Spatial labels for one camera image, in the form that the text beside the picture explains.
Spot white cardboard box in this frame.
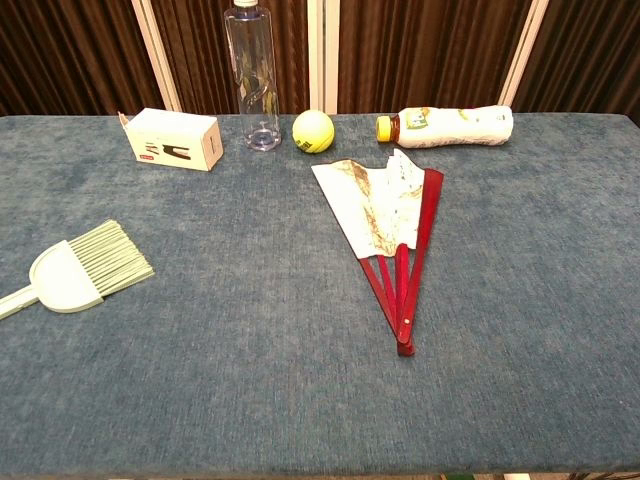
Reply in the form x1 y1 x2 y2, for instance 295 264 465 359
117 107 225 173

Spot yellow tennis ball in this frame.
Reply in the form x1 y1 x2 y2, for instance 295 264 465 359
292 109 336 155

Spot blue fabric table cover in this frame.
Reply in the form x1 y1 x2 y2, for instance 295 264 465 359
0 112 640 476

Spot red ribbed paper folding fan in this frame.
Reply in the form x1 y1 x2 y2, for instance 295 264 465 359
310 148 445 358

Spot white drink bottle yellow cap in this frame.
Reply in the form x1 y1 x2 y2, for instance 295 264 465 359
375 104 515 150

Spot brown curtain screen panel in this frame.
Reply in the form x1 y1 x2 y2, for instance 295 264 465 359
499 0 640 114
322 0 550 115
149 0 326 115
0 0 182 117

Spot clear plastic water bottle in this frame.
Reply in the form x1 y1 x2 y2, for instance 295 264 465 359
222 0 283 152

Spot light green hand brush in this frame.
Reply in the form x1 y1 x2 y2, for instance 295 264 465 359
0 219 156 321

